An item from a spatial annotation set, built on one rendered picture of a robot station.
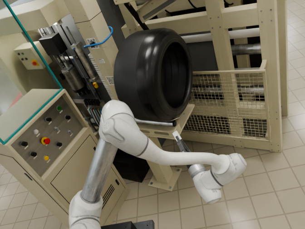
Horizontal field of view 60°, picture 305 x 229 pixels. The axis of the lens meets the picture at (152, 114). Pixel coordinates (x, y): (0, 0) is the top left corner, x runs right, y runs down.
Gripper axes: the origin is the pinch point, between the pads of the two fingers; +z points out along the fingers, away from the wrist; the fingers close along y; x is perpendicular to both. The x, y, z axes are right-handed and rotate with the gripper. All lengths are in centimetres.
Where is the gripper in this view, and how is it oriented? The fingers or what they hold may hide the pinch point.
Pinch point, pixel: (177, 136)
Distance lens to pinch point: 154.5
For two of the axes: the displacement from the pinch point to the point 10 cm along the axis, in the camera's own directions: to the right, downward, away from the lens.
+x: 7.7, -5.9, -2.4
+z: -4.1, -7.4, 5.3
